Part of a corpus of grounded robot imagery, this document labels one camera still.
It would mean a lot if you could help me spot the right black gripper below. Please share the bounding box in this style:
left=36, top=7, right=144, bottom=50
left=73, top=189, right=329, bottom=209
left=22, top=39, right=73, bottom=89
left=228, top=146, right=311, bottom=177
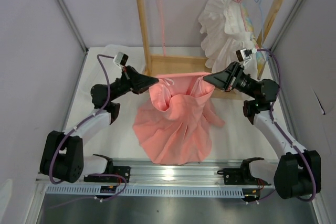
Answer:
left=204, top=61, right=258, bottom=100

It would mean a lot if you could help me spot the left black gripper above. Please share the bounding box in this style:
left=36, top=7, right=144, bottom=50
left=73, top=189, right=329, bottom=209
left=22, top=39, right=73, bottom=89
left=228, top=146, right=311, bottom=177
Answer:
left=108, top=65, right=159, bottom=102

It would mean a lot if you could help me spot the pink skirt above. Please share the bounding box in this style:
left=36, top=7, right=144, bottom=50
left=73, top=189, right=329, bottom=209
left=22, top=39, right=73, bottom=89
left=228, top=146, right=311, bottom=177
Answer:
left=133, top=72, right=225, bottom=165

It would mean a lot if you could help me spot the pink wire hanger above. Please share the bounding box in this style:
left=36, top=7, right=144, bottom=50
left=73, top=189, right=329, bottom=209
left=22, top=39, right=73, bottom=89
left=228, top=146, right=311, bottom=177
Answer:
left=156, top=0, right=166, bottom=57

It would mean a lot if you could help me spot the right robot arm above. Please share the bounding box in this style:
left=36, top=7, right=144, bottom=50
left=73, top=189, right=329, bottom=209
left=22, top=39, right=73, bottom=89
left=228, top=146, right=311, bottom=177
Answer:
left=203, top=62, right=321, bottom=201

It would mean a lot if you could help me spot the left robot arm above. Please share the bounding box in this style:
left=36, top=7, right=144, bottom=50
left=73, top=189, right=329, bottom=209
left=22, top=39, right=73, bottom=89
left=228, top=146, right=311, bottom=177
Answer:
left=39, top=66, right=159, bottom=184

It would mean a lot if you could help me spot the colourful pastel garment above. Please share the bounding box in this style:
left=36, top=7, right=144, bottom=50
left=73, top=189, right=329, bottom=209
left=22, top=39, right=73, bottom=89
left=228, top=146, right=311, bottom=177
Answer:
left=240, top=4, right=266, bottom=80

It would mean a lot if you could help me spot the white ruffled dress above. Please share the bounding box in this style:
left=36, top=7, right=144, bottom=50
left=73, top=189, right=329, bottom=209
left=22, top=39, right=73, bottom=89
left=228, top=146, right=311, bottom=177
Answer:
left=198, top=0, right=255, bottom=73

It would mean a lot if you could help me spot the white plastic basket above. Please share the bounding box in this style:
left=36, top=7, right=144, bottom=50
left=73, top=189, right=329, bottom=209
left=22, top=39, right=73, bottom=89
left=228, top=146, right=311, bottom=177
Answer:
left=80, top=45, right=146, bottom=98

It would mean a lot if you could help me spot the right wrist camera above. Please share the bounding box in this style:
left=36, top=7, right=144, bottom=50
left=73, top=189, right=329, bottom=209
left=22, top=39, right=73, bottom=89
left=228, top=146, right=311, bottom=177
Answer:
left=235, top=48, right=257, bottom=66

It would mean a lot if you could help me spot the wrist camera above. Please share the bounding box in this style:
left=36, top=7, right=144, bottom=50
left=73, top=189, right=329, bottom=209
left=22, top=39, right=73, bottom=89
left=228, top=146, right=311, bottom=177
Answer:
left=113, top=52, right=129, bottom=70
left=235, top=48, right=257, bottom=66

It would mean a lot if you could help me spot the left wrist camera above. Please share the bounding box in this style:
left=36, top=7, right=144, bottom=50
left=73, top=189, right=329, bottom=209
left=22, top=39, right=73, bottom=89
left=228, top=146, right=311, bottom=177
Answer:
left=113, top=52, right=129, bottom=70

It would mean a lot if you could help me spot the aluminium mounting rail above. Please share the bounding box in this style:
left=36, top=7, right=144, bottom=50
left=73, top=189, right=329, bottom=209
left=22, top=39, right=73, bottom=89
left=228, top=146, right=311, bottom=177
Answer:
left=36, top=158, right=279, bottom=186

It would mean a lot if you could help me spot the white slotted cable duct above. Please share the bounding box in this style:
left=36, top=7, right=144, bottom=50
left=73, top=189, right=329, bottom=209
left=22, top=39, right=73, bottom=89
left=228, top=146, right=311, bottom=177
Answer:
left=47, top=185, right=245, bottom=197

